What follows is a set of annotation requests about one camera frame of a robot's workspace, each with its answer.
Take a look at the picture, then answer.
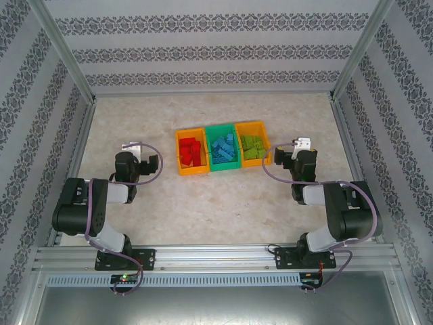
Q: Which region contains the aluminium side rail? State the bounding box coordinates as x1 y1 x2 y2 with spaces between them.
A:
329 97 385 244
46 100 97 247

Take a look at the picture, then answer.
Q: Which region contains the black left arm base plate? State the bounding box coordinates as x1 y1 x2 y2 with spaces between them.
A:
94 248 157 272

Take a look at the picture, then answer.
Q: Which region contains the green plastic bin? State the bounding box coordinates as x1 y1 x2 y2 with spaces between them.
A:
204 124 242 173

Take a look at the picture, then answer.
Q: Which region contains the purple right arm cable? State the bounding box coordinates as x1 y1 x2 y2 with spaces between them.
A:
262 142 378 292

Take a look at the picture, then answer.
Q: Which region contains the grey metal tray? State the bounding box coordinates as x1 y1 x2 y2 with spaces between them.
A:
13 267 420 325

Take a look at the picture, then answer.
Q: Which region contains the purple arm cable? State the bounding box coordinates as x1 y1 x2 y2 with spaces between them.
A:
262 142 378 292
83 142 166 297

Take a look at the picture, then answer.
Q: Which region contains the small controller board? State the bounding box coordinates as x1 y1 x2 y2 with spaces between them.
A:
110 273 140 286
300 272 325 288

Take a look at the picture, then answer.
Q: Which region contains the slotted grey cable duct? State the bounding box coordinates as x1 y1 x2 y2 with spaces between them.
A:
45 273 302 288

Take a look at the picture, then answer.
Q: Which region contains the aluminium frame post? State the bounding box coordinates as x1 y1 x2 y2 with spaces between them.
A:
28 0 97 102
329 0 396 101

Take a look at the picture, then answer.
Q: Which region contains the orange plastic bin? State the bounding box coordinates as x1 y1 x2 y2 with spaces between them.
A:
234 121 273 169
175 127 210 177

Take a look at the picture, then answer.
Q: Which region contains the red lego plate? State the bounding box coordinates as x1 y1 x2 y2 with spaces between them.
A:
191 141 203 167

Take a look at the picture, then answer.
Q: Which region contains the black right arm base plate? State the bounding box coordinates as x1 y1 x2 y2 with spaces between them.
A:
274 246 338 271

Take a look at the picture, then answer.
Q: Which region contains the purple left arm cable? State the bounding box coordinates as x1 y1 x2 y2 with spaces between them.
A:
83 142 166 297

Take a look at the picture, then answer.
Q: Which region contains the aluminium mounting rail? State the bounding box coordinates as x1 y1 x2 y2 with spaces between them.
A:
32 245 400 272

